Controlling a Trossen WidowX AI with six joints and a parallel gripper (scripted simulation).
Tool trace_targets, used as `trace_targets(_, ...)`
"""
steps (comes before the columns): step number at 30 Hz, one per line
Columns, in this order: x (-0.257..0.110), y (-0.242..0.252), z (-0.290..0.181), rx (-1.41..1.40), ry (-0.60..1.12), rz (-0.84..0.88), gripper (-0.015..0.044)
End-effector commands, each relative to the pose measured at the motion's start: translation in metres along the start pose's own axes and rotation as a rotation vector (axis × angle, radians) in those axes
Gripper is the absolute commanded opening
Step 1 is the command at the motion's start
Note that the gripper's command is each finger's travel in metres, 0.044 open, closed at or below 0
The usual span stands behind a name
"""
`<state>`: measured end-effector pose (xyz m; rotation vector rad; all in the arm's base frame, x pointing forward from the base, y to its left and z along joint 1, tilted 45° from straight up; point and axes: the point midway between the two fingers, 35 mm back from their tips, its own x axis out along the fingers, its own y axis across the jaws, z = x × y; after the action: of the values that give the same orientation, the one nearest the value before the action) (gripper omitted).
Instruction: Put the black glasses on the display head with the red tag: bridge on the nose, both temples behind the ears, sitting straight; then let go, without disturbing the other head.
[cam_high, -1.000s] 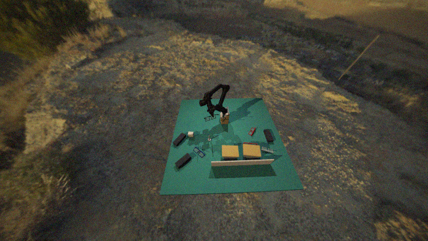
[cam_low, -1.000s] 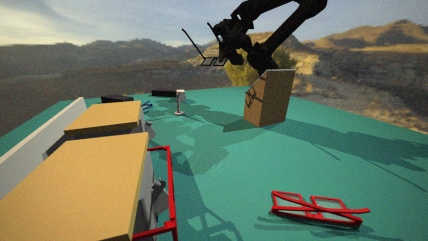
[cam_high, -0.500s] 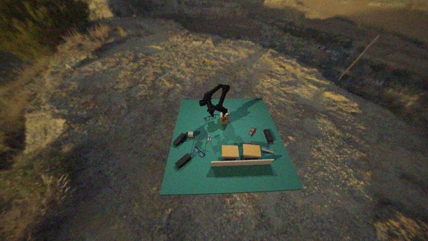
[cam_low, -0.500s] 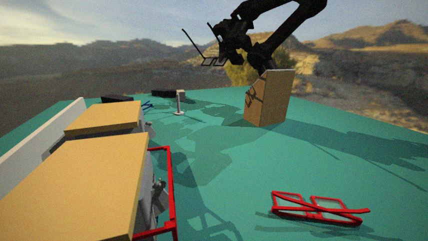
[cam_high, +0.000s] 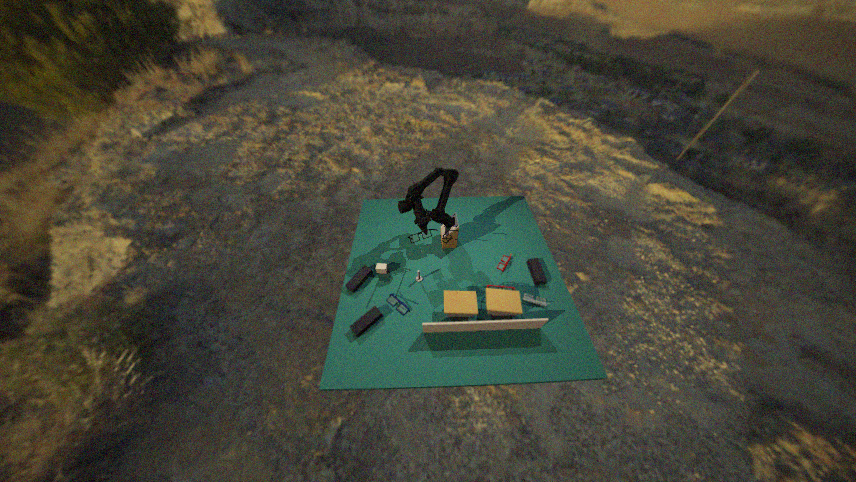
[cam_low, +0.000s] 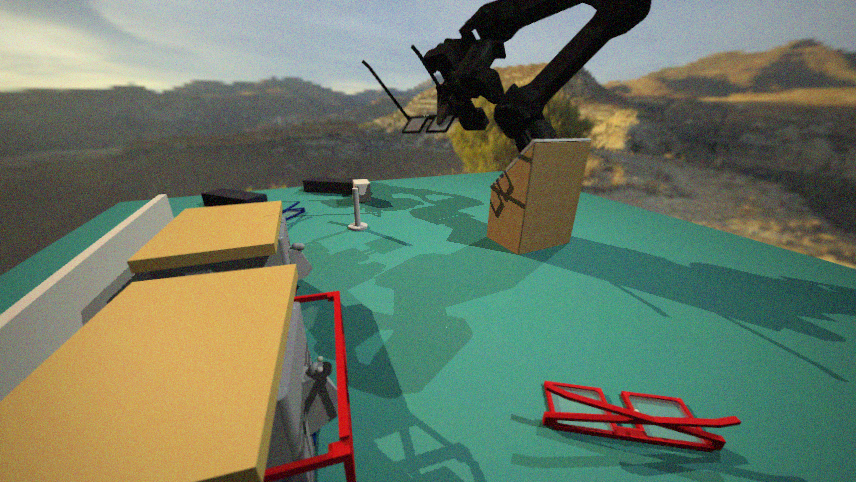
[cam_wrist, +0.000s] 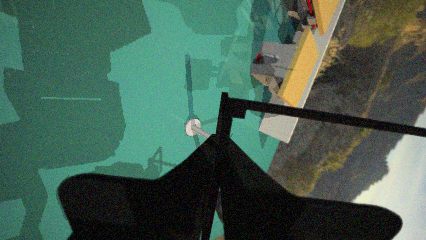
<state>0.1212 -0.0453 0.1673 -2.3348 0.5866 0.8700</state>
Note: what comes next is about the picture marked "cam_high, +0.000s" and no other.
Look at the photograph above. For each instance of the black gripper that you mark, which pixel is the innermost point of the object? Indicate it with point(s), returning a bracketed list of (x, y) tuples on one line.
[(421, 219)]

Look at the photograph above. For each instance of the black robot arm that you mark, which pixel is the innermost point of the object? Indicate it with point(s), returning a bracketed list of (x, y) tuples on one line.
[(438, 214)]

